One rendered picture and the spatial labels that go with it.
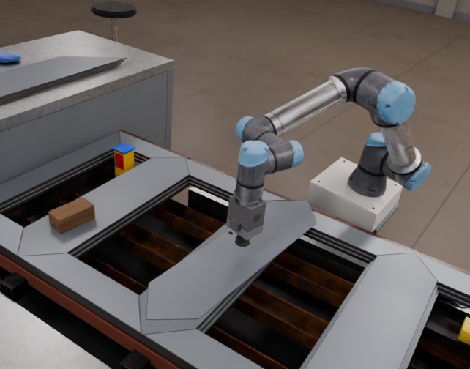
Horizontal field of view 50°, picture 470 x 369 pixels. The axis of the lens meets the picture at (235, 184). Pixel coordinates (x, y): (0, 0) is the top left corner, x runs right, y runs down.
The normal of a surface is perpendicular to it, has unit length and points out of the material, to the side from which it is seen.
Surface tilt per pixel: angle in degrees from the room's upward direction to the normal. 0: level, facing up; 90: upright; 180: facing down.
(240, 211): 90
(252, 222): 90
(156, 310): 0
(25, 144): 90
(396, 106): 87
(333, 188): 4
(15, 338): 0
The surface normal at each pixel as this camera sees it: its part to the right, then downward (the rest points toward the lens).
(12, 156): 0.84, 0.35
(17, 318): 0.09, -0.84
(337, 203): -0.58, 0.38
